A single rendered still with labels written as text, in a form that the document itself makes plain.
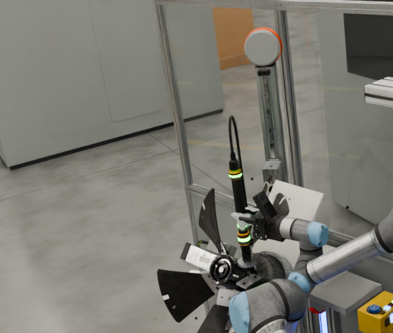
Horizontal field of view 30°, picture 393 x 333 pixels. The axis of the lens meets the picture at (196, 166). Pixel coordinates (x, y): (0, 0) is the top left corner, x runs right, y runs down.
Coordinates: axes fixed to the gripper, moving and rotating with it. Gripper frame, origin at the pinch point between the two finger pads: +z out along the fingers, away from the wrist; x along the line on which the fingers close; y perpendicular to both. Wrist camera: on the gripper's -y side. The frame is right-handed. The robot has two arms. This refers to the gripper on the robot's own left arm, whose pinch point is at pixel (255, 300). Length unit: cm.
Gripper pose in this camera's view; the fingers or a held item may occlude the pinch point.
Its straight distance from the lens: 260.7
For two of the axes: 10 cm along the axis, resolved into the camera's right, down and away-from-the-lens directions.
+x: 2.5, 9.1, 3.2
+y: -9.4, 1.5, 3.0
